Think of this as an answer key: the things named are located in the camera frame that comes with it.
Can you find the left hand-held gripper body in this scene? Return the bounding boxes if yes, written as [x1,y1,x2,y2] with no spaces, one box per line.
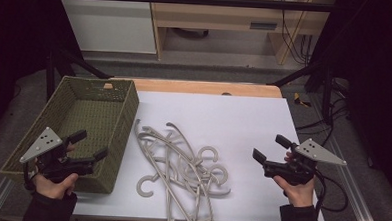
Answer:
[18,125,98,186]

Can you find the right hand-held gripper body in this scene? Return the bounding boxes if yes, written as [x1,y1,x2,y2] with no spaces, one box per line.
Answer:
[262,135,349,189]

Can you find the green woven basket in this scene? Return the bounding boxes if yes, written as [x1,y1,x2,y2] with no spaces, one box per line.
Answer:
[0,73,141,196]

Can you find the pile of white hangers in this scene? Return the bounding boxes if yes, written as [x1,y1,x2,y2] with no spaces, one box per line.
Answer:
[135,126,234,221]

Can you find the beige plastic hanger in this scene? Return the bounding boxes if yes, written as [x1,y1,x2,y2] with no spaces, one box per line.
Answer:
[129,118,206,221]
[163,121,221,193]
[163,130,234,221]

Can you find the person's left hand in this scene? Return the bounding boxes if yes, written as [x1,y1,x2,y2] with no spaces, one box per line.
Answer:
[30,170,80,201]

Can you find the person's right hand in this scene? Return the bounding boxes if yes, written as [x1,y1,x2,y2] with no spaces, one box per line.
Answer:
[272,175,316,209]

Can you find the yellow and black tool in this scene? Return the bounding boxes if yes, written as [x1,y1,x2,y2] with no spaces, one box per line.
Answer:
[291,92,313,109]

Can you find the black metal stand strut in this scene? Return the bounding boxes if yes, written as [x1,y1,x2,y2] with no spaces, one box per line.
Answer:
[266,58,337,126]
[43,45,115,103]

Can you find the dark curtain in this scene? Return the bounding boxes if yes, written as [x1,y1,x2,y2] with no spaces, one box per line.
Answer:
[0,0,87,146]
[299,0,392,203]

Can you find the white cabinet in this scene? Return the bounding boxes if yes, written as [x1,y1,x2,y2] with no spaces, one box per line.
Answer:
[51,0,160,56]

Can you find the grey wheeled base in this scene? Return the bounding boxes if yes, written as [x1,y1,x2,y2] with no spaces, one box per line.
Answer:
[169,26,211,40]

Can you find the light wooden desk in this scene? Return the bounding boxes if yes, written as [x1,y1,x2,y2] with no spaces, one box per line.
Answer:
[145,0,337,68]

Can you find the black floor cables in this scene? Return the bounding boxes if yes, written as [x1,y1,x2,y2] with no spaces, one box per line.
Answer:
[294,76,353,149]

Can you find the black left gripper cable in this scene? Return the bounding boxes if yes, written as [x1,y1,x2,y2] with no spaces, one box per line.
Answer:
[21,162,39,193]

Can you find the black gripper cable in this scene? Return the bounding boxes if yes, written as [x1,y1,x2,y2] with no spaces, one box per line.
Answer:
[312,169,351,214]
[21,162,39,193]

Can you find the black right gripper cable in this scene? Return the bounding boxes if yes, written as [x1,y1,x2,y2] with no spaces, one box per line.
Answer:
[312,169,351,214]

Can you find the black cables behind desk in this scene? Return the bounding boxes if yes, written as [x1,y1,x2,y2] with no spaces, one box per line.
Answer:
[275,0,316,67]

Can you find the black horizontal frame bar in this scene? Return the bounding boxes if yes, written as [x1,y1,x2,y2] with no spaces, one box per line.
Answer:
[54,0,337,14]

